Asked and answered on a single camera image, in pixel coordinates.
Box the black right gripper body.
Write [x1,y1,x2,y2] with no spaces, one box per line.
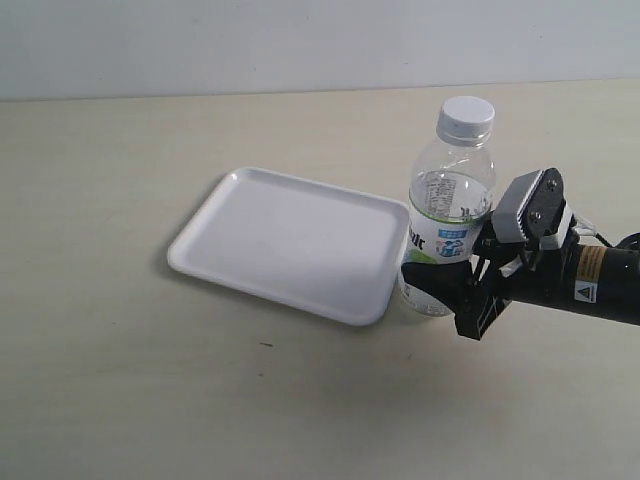
[455,220,545,340]

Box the clear plastic drink bottle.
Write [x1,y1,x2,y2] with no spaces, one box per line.
[398,122,497,318]

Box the white bottle cap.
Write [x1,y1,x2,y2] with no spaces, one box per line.
[436,96,495,140]

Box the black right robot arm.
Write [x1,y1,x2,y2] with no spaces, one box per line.
[401,222,639,340]

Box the white rectangular plastic tray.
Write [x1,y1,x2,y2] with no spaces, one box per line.
[166,167,409,326]

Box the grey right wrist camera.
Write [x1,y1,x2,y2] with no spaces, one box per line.
[491,168,573,251]

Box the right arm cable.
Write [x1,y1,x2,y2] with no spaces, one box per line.
[574,213,614,247]

